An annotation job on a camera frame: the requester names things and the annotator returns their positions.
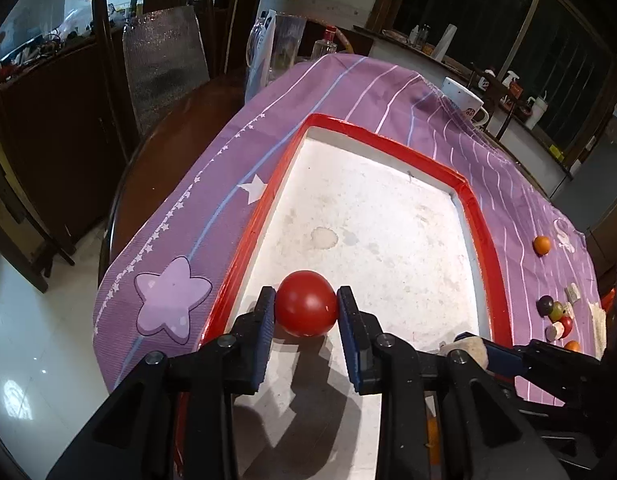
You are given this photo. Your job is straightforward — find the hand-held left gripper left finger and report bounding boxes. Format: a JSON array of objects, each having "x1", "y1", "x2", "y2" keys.
[{"x1": 46, "y1": 286, "x2": 276, "y2": 480}]

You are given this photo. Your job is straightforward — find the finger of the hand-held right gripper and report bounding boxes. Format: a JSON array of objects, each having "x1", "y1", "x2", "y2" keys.
[
  {"x1": 455, "y1": 331, "x2": 606, "y2": 368},
  {"x1": 485, "y1": 342, "x2": 596, "y2": 406}
]

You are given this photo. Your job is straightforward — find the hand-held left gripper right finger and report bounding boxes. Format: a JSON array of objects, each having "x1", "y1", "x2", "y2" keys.
[{"x1": 337, "y1": 286, "x2": 571, "y2": 480}]

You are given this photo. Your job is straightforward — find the off-white lumpy food piece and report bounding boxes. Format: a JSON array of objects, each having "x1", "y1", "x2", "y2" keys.
[{"x1": 439, "y1": 336, "x2": 490, "y2": 368}]

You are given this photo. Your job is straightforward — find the large red tomato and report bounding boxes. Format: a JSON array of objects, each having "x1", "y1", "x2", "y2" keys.
[{"x1": 274, "y1": 270, "x2": 339, "y2": 338}]

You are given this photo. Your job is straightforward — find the red-rimmed white tray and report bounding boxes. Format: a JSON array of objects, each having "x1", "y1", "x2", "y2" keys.
[{"x1": 173, "y1": 113, "x2": 514, "y2": 480}]

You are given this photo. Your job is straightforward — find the white cloth piece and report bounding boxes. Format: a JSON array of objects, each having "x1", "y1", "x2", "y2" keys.
[{"x1": 587, "y1": 300, "x2": 609, "y2": 351}]

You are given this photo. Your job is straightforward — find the white tumbler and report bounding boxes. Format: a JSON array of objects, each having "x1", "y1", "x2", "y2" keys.
[{"x1": 525, "y1": 92, "x2": 548, "y2": 131}]

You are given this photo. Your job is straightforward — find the dark wooden chair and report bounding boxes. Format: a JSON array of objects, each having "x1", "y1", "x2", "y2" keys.
[{"x1": 469, "y1": 62, "x2": 520, "y2": 142}]

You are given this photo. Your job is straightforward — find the purple star-print tablecloth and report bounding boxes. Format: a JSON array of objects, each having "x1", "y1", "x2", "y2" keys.
[{"x1": 92, "y1": 52, "x2": 601, "y2": 408}]

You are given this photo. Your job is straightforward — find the white mug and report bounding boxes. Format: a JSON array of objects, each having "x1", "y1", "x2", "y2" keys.
[{"x1": 441, "y1": 76, "x2": 490, "y2": 128}]

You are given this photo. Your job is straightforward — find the white plastic bag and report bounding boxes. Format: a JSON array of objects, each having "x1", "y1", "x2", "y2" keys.
[{"x1": 245, "y1": 9, "x2": 278, "y2": 103}]

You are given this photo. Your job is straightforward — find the silver foil bag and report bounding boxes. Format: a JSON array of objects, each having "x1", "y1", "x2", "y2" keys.
[{"x1": 122, "y1": 5, "x2": 212, "y2": 136}]

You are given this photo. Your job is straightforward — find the white counter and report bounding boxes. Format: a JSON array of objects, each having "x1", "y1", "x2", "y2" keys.
[{"x1": 353, "y1": 25, "x2": 574, "y2": 196}]

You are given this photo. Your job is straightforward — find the clear glass pitcher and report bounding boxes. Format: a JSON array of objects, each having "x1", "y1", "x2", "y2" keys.
[{"x1": 271, "y1": 14, "x2": 308, "y2": 83}]

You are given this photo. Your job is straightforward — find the red-capped glass bottle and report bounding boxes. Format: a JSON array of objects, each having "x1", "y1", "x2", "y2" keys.
[{"x1": 312, "y1": 26, "x2": 338, "y2": 61}]

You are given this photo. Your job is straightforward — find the dark wooden cabinet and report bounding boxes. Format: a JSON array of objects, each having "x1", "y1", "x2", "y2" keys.
[{"x1": 0, "y1": 35, "x2": 134, "y2": 266}]

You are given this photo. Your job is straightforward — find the wicker hoop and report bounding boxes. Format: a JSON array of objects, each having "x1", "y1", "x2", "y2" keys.
[{"x1": 333, "y1": 27, "x2": 358, "y2": 56}]

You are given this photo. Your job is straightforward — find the white paper roll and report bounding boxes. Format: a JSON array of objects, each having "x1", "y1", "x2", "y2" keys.
[{"x1": 432, "y1": 24, "x2": 460, "y2": 61}]

